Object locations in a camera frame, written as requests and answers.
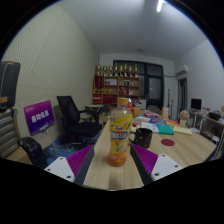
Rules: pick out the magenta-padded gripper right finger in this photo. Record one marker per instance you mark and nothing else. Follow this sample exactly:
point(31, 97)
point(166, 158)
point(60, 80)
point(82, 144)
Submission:
point(165, 166)

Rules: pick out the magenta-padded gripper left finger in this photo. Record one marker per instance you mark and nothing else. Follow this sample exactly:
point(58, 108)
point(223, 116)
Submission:
point(63, 168)

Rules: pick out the yellow-labelled drink bottle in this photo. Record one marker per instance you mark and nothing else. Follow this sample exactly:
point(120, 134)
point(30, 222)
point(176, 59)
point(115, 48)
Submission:
point(120, 133)

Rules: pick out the flat round red coaster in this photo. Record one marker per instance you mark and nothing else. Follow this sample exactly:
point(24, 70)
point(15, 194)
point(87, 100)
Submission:
point(167, 142)

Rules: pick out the black chair armrest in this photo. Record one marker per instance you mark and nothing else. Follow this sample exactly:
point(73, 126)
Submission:
point(32, 150)

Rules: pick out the black mug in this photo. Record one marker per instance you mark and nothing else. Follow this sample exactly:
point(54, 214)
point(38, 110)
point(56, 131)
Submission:
point(144, 137)

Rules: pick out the teal book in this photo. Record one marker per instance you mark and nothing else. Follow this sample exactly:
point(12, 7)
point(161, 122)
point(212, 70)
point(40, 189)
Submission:
point(165, 129)

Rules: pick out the yellow envelope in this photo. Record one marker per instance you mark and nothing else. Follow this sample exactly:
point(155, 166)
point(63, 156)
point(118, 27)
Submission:
point(182, 130)

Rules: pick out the white book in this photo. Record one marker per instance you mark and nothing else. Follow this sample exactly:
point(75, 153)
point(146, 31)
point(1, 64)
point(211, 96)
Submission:
point(150, 126)

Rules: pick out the small red ball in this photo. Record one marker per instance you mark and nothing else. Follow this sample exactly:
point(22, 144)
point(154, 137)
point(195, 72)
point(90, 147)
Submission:
point(134, 124)

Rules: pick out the small tan carton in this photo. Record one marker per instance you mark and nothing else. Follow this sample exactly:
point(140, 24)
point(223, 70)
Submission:
point(165, 113)

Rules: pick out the black office chair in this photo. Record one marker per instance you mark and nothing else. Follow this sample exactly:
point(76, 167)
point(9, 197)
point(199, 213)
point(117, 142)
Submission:
point(71, 115)

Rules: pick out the potted pink flowers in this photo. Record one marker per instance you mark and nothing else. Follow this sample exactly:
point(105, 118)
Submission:
point(184, 116)

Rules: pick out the purple sign board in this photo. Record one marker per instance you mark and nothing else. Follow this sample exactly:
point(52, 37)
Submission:
point(39, 117)

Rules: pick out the yellow gift box red ribbon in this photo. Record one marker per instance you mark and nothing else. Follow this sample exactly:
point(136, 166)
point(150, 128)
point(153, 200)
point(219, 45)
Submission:
point(136, 111)

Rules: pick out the wooden side desk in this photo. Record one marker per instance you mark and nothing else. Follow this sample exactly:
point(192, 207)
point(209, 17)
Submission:
point(213, 121)

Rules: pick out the grey striped chair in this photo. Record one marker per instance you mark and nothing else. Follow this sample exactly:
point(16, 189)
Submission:
point(7, 133)

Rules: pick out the small round table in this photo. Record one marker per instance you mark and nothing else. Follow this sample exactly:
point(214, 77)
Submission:
point(93, 107)

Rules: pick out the computer monitor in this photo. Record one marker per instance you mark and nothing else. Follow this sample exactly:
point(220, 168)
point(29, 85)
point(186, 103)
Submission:
point(196, 104)

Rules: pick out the dark glass door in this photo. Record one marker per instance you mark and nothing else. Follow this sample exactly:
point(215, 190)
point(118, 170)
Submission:
point(154, 86)

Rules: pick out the wooden shelf unit with trophies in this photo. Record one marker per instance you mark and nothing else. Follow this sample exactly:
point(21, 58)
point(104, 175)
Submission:
point(115, 87)

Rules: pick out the white air conditioner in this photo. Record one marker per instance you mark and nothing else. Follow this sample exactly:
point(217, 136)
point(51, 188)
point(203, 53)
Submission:
point(182, 69)

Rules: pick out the dark brown bag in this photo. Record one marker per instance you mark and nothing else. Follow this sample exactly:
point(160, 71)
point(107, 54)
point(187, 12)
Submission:
point(8, 83)

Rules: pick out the ceiling tube light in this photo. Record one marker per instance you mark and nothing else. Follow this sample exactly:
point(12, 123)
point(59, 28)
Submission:
point(160, 5)

